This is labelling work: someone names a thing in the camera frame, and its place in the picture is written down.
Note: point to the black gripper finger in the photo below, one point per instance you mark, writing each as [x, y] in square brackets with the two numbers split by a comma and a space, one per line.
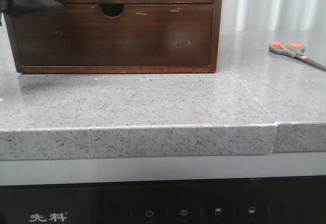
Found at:
[18, 8]

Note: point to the grey orange scissors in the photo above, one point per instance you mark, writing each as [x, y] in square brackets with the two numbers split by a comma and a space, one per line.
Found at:
[294, 51]

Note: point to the dark wooden drawer cabinet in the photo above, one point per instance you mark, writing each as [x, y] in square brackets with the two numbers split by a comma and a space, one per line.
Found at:
[113, 10]

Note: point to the white curtain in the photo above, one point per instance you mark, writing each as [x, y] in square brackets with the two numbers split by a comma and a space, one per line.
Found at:
[272, 15]

